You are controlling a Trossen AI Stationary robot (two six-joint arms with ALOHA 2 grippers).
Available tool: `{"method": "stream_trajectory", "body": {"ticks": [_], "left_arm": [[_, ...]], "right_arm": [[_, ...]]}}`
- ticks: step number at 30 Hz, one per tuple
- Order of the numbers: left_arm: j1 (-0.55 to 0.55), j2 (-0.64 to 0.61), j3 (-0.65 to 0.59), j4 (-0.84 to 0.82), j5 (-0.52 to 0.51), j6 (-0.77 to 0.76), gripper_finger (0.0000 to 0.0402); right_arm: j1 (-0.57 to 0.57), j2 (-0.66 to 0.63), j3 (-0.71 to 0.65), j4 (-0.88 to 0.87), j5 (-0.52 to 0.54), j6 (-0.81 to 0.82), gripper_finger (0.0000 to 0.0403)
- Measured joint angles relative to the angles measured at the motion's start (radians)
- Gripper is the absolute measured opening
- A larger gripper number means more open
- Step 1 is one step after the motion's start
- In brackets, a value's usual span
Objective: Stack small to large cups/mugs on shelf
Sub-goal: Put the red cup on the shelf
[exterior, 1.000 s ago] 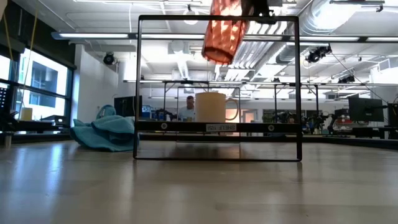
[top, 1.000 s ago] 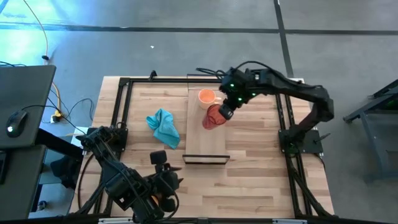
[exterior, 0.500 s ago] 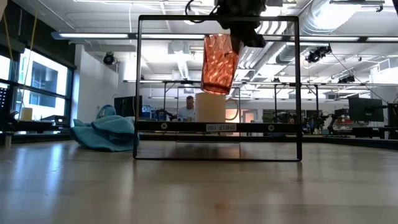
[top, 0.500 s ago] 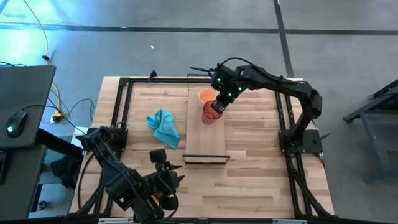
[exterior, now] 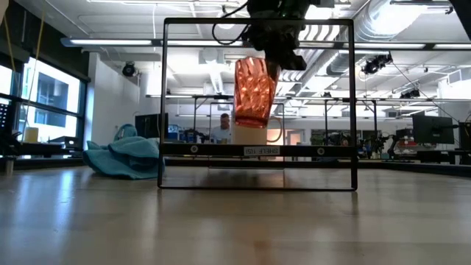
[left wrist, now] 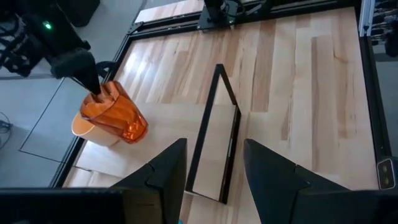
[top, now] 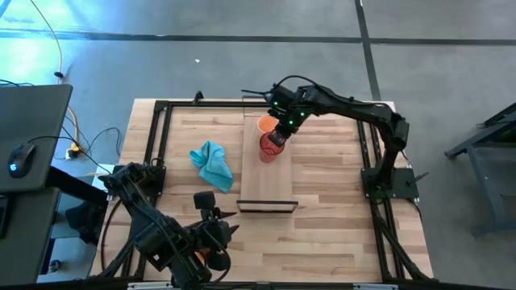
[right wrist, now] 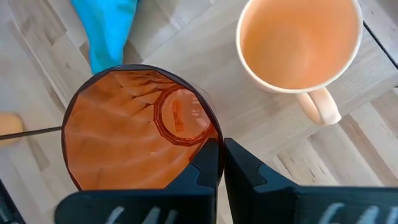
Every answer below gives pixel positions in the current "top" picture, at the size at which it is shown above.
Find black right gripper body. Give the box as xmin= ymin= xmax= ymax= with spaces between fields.
xmin=265 ymin=84 xmax=312 ymax=138

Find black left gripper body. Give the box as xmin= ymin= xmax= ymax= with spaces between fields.
xmin=186 ymin=191 xmax=234 ymax=272

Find red translucent plastic tumbler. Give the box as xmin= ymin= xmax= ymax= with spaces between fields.
xmin=258 ymin=131 xmax=286 ymax=164

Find pale peach mug with handle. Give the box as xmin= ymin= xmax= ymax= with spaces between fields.
xmin=256 ymin=114 xmax=280 ymax=134

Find wooden shelf with black frames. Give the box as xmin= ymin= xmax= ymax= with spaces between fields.
xmin=235 ymin=95 xmax=299 ymax=213

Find teal cloth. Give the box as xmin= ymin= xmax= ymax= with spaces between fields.
xmin=189 ymin=139 xmax=235 ymax=194

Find white flat box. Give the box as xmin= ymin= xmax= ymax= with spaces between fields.
xmin=91 ymin=163 xmax=117 ymax=190

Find yellow power plug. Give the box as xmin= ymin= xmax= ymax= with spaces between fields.
xmin=65 ymin=143 xmax=84 ymax=160

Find black computer mouse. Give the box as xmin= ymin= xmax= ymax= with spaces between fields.
xmin=6 ymin=143 xmax=37 ymax=180

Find dark grey desk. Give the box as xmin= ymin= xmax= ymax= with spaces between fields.
xmin=0 ymin=83 xmax=74 ymax=287

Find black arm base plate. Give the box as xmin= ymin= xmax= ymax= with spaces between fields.
xmin=107 ymin=163 xmax=167 ymax=199
xmin=361 ymin=167 xmax=420 ymax=200

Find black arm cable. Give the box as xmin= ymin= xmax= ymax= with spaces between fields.
xmin=99 ymin=199 xmax=122 ymax=269

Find black mouse cable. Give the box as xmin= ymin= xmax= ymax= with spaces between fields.
xmin=27 ymin=135 xmax=114 ymax=175

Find grey metal table frame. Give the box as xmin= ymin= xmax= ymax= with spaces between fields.
xmin=445 ymin=102 xmax=516 ymax=237

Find yellow cable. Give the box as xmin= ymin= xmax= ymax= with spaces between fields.
xmin=28 ymin=0 xmax=81 ymax=152

